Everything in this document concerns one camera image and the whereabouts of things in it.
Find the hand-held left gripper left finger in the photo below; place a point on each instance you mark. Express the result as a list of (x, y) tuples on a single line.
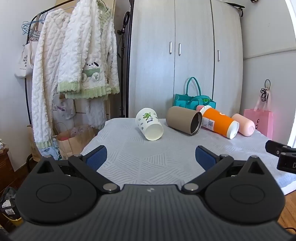
[(97, 158)]

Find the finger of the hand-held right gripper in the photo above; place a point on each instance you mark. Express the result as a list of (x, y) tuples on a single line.
[(274, 147)]

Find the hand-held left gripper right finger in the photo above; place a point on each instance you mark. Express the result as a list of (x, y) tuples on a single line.
[(204, 158)]

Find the white paper cup green print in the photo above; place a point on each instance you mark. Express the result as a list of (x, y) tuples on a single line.
[(148, 122)]

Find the pink cup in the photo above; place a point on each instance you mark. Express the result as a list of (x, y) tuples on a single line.
[(243, 122)]

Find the pink gift bag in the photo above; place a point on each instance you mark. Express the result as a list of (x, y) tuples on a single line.
[(261, 120)]

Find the orange tumbler white rim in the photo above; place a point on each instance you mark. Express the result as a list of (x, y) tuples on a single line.
[(219, 122)]

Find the blue white packet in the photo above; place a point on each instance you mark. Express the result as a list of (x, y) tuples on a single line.
[(54, 150)]

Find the white fleece pants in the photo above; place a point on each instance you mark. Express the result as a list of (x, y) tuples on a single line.
[(96, 113)]

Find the tan steel tumbler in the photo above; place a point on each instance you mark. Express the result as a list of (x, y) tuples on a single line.
[(180, 118)]

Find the small pink toy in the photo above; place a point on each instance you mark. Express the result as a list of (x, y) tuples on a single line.
[(200, 107)]

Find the grey patterned table cloth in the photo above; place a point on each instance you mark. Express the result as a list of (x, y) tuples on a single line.
[(148, 157)]

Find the white printed plastic bag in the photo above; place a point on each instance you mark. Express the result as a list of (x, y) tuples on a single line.
[(64, 109)]

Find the teal tote bag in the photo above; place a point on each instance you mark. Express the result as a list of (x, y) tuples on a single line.
[(182, 100)]

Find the wooden cabinet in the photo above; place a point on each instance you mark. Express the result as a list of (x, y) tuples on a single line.
[(5, 166)]

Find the long white fleece robe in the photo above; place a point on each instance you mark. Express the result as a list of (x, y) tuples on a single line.
[(46, 81)]

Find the black clothes rack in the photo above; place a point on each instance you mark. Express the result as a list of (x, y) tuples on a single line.
[(27, 97)]

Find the black plastic bag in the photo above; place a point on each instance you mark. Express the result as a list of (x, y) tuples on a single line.
[(9, 201)]

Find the grey wardrobe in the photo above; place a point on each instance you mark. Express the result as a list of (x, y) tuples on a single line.
[(157, 69)]

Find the white fleece jacket green trim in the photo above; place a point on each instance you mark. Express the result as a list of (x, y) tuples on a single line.
[(92, 46)]

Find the white canvas tote bag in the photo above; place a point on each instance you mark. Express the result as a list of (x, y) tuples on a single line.
[(25, 60)]

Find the dark item on wardrobe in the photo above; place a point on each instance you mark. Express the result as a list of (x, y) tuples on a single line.
[(235, 5)]

